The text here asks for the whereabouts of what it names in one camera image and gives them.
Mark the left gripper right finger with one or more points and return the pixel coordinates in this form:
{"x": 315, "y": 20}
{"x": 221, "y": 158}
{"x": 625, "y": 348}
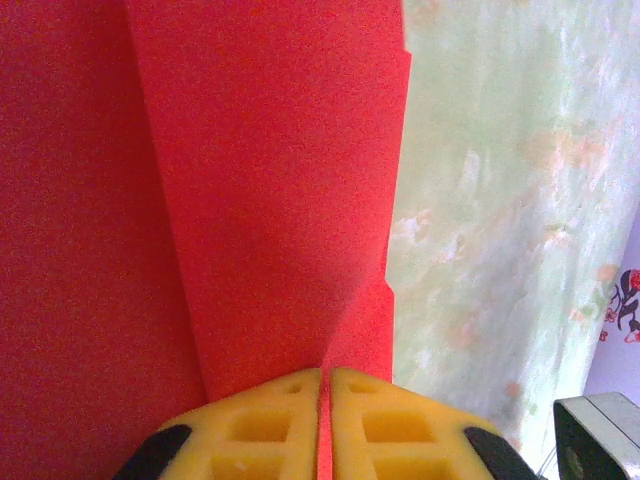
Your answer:
{"x": 345, "y": 425}

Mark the red paper sheet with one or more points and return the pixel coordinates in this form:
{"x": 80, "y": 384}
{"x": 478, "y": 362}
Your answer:
{"x": 225, "y": 175}

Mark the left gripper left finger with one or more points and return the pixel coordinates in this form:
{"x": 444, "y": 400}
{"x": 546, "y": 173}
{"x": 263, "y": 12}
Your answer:
{"x": 305, "y": 425}

